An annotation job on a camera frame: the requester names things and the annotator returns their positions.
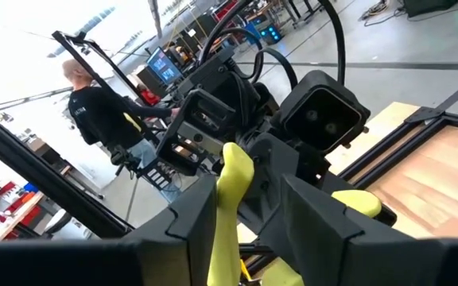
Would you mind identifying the thin black rig frame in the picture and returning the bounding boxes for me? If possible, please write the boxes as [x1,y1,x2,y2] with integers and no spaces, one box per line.
[51,30,153,132]

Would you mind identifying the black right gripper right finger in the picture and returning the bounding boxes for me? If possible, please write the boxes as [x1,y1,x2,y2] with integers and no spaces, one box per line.
[280,174,458,286]

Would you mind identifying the black left camera cable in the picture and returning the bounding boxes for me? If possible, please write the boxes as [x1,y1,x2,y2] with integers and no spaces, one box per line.
[318,0,347,87]

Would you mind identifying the red storage bins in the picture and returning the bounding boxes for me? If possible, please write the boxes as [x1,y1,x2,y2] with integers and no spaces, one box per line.
[0,180,44,240]

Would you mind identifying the person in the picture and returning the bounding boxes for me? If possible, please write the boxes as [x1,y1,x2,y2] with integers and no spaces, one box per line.
[60,58,182,202]

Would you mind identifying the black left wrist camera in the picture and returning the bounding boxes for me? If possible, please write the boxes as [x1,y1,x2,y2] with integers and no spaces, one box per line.
[278,70,372,155]

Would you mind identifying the lit computer monitor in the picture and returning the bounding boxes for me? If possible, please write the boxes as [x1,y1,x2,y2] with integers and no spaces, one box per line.
[145,46,184,86]

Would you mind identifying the yellow-green handled pliers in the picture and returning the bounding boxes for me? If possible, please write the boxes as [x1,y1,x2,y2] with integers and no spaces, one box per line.
[206,141,384,286]

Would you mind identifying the wooden workbench with black frame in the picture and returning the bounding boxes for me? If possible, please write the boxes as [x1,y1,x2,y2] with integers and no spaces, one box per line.
[338,71,458,190]

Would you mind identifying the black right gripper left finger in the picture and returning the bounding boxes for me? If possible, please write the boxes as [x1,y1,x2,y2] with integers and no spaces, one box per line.
[0,173,219,286]

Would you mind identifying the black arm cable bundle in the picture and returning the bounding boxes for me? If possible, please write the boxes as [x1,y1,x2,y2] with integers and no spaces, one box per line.
[197,0,300,91]

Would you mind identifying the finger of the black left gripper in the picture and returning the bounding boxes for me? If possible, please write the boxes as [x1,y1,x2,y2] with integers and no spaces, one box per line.
[371,204,398,228]
[239,133,301,235]

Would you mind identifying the thick black rig post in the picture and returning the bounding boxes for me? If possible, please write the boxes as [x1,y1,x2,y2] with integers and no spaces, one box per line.
[0,102,135,240]

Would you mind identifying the blue lit machine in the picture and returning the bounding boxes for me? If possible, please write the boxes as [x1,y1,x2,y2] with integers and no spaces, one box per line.
[259,25,282,45]

